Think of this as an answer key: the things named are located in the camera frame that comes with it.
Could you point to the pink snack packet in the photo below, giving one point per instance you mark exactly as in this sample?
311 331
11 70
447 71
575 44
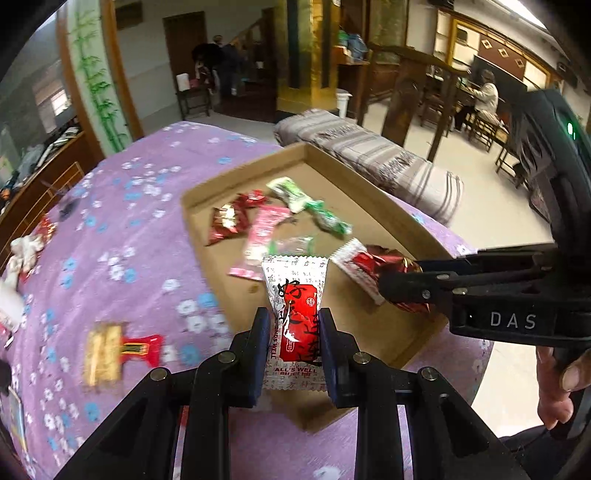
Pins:
261 237

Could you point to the white gloves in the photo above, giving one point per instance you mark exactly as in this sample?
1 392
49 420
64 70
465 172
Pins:
21 251

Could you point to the dark wall board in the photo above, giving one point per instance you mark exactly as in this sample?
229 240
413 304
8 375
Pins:
508 74

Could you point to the small wooden chair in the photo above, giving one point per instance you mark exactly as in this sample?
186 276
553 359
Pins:
194 102

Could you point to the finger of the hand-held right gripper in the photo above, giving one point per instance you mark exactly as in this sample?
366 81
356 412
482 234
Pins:
443 266
415 286

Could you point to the etched wall mirror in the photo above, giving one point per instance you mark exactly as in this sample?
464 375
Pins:
27 106

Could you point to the smartphone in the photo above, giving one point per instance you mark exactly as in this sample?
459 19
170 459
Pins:
16 415

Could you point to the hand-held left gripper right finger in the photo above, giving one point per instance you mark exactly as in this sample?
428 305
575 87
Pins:
325 355

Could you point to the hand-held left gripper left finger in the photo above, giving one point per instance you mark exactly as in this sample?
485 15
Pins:
261 350

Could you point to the wooden cabinet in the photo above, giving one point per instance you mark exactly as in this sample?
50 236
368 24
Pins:
351 81

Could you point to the wooden door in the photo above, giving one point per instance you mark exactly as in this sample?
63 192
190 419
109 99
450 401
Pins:
184 46

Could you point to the folded striped blanket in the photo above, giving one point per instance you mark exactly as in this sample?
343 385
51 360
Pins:
369 157

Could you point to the dark red foil packet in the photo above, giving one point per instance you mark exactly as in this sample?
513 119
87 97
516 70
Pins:
224 224
388 258

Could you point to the gold pillar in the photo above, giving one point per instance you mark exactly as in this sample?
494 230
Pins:
300 50

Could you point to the white trash bin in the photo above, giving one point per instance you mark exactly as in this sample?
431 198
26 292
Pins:
344 102

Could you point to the tall carved wooden chair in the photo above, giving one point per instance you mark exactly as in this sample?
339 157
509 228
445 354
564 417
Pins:
406 92

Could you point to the wooden dining chair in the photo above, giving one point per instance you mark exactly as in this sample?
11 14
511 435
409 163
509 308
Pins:
487 134
434 108
508 157

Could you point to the person's right hand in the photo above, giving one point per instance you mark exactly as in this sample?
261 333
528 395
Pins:
549 387

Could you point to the green candy wrapper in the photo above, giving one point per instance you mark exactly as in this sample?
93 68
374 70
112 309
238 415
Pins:
330 220

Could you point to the small green clear packet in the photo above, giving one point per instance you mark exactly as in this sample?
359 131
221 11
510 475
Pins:
295 243

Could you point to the white box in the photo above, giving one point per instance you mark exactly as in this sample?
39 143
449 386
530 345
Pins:
183 82

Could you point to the bamboo painted panel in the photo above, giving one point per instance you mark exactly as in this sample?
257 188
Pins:
99 83

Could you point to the yellow wafer packet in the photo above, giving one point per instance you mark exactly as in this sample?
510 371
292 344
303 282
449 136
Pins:
104 353

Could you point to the small red packet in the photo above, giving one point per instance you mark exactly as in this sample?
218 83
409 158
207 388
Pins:
44 228

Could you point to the green white snack packet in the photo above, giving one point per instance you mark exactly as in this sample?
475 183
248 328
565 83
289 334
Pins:
288 191

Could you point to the cardboard box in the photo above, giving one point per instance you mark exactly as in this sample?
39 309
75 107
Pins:
318 170

